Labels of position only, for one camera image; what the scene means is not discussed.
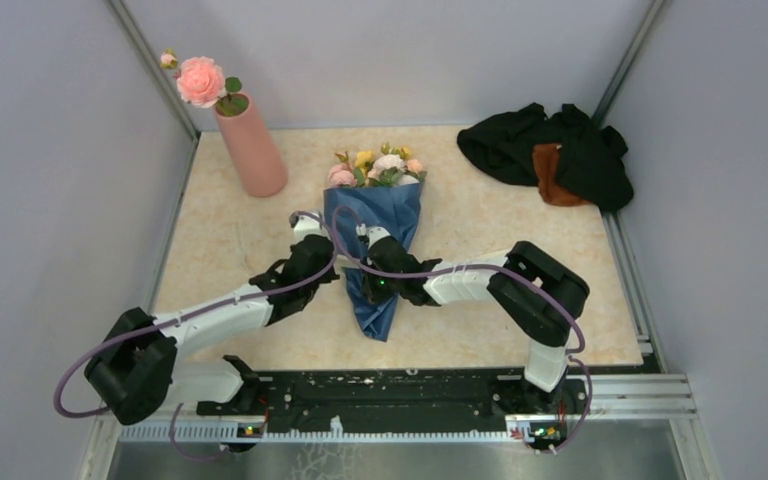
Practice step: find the pink rose in vase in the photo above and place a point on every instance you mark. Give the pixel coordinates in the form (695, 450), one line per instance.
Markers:
(202, 83)

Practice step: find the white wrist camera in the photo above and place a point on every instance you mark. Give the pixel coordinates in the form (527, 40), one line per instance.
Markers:
(370, 235)
(306, 223)

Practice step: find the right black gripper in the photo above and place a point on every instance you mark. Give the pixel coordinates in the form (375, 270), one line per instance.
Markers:
(373, 293)

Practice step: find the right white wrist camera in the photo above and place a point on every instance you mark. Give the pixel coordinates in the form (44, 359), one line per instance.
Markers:
(370, 235)

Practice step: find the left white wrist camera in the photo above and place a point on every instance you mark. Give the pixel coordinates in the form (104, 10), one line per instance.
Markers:
(306, 223)

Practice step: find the pink ceramic vase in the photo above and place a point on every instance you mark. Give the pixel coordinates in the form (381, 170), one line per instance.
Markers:
(251, 148)

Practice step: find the mixed flower bouquet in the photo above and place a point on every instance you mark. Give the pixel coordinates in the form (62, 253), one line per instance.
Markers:
(389, 166)

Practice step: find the blue wrapping paper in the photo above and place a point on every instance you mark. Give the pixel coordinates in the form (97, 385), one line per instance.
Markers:
(396, 209)

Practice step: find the brown cloth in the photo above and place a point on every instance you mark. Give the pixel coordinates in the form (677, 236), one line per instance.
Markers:
(546, 160)

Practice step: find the black cloth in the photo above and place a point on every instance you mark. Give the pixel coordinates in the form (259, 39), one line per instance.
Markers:
(591, 159)

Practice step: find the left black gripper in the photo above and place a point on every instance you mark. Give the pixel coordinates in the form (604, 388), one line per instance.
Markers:
(330, 274)

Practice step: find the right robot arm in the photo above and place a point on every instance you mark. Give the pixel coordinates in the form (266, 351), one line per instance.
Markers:
(542, 296)

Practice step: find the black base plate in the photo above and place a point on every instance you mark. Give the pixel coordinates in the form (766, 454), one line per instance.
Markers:
(408, 401)

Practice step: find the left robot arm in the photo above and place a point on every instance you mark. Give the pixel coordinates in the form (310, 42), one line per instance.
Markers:
(145, 364)

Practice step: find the aluminium frame rail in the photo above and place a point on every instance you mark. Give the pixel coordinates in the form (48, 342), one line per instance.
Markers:
(633, 426)

